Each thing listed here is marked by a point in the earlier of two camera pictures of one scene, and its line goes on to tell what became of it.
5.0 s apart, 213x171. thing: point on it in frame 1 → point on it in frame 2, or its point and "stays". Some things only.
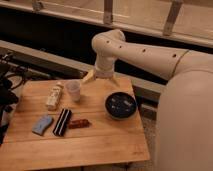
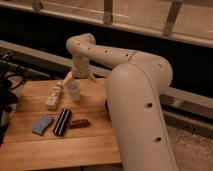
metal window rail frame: x=185 y=20 stays
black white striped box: x=62 y=122 stays
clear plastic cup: x=73 y=87 stays
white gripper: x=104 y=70 → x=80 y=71
